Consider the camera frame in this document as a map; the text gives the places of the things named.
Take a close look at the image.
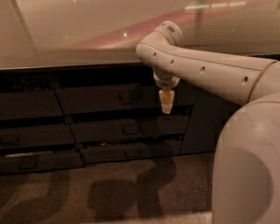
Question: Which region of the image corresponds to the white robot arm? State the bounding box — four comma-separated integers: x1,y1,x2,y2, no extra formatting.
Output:
136,21,280,224

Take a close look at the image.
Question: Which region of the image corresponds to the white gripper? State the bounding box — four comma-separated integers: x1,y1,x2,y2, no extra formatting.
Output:
153,68,180,114

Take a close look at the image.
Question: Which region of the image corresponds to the dark drawer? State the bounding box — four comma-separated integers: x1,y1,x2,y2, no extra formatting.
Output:
0,91,63,120
55,81,199,115
80,140,182,164
0,150,84,175
0,124,75,149
70,115,189,143

